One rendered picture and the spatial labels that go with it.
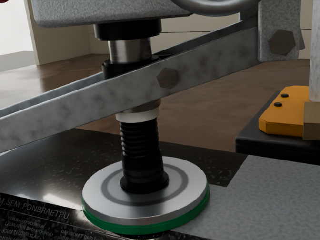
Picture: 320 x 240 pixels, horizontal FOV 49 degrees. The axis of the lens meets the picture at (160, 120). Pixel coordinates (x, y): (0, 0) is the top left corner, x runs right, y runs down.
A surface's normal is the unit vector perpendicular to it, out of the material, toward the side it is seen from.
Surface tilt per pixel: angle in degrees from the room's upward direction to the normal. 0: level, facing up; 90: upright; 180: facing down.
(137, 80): 90
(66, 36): 90
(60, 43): 90
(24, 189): 0
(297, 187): 0
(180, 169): 0
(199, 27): 90
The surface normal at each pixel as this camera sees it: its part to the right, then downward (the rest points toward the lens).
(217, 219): -0.08, -0.94
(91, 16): -0.01, 0.66
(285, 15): -0.05, 0.33
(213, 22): -0.59, 0.30
